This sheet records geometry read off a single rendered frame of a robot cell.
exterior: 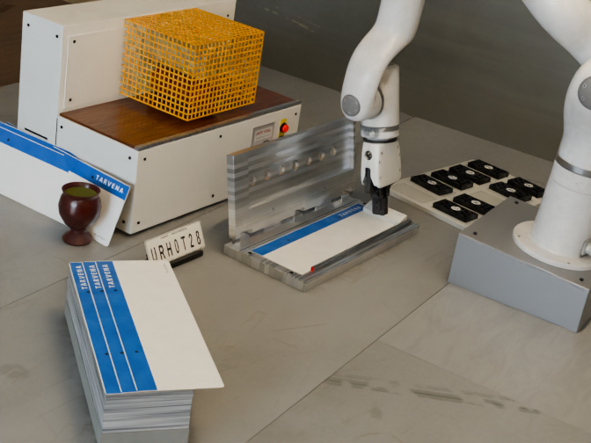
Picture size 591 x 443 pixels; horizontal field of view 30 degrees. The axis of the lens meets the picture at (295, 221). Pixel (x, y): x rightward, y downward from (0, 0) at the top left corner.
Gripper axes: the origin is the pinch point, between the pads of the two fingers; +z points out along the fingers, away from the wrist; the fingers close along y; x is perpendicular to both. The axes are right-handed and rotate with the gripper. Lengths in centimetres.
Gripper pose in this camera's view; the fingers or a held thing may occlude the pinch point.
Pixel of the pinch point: (380, 205)
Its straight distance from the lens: 246.1
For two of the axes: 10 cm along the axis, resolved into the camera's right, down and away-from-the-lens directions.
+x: -8.1, -1.5, 5.7
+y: 5.9, -2.5, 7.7
